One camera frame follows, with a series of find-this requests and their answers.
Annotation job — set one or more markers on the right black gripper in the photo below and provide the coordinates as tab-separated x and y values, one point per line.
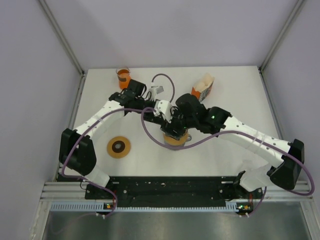
170	128

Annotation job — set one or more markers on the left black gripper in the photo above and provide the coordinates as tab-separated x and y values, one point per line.
151	117

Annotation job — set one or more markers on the clear glass server jug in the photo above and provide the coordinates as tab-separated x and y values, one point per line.
175	144

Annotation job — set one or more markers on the orange coffee filter box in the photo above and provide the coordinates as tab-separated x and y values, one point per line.
203	87

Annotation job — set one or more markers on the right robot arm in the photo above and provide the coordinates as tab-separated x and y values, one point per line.
283	158

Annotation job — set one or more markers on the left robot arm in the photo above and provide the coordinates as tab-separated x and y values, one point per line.
77	151

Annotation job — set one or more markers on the orange liquid glass beaker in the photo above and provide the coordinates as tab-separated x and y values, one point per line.
124	77

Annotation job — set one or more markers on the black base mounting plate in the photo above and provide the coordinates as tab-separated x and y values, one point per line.
171	191

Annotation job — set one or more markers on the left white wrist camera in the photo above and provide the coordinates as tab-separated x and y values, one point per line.
153	91

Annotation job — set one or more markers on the grey slotted cable duct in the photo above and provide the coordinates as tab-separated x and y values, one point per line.
105	207

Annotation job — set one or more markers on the aluminium front rail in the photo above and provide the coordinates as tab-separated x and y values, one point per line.
75	191

